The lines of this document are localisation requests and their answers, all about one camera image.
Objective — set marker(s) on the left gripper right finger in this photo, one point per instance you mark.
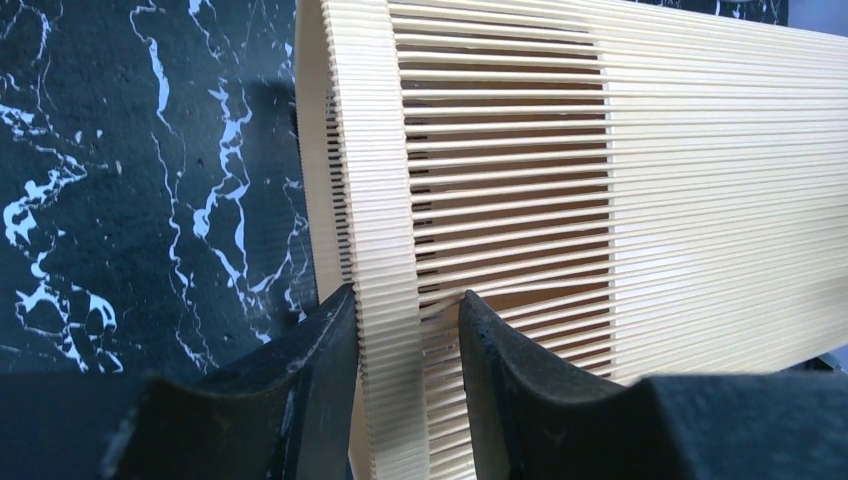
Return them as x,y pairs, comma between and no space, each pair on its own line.
533,415

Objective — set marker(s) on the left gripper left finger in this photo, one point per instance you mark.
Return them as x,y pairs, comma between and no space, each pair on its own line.
283,411

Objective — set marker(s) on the yellow mesh basket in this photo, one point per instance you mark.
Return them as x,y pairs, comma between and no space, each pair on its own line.
637,189

